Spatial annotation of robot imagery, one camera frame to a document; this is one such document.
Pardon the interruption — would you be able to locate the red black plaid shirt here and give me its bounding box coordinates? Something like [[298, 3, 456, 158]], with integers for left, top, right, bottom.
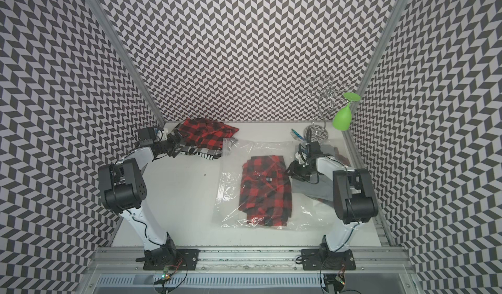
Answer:
[[176, 118, 239, 150]]

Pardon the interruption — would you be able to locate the left small circuit board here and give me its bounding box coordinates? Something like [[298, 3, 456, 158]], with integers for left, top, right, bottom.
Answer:
[[162, 267, 172, 280]]

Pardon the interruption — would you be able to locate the clear plastic vacuum bag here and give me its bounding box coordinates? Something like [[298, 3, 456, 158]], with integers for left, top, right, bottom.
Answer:
[[213, 139, 340, 231]]

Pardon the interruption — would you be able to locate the green plastic wine glass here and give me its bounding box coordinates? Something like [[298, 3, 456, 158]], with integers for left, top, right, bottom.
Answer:
[[332, 92, 361, 131]]

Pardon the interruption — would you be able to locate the small circuit board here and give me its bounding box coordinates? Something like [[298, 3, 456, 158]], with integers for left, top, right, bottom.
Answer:
[[322, 274, 345, 294], [162, 267, 172, 280]]

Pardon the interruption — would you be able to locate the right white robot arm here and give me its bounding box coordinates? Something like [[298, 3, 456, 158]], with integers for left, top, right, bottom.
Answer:
[[286, 155, 379, 258]]

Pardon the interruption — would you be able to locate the black white plaid shirt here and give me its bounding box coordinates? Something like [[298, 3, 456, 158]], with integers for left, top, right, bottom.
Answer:
[[178, 145, 222, 160]]

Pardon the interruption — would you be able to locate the grey folded cloth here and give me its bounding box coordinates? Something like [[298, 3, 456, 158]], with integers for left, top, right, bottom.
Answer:
[[291, 149, 320, 201]]

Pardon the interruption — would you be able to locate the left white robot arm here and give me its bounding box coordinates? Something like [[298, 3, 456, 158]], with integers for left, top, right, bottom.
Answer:
[[98, 132, 182, 266]]

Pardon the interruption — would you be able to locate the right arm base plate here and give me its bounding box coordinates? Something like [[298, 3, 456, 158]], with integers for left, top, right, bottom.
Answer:
[[298, 249, 356, 271]]

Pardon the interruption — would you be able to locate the aluminium front rail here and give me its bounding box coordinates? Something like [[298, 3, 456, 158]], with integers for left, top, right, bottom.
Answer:
[[84, 246, 417, 275]]

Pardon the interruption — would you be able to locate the dark plaid cloth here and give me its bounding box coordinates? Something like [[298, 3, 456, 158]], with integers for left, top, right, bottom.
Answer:
[[316, 145, 351, 207]]

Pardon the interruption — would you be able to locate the metal wire glass rack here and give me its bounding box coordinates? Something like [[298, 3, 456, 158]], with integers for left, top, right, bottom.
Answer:
[[304, 74, 351, 142]]

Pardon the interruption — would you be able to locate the right small circuit board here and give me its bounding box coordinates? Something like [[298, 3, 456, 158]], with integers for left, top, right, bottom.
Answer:
[[322, 274, 345, 294]]

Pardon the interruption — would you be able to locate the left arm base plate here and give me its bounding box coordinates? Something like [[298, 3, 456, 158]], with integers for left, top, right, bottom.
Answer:
[[136, 248, 200, 271]]

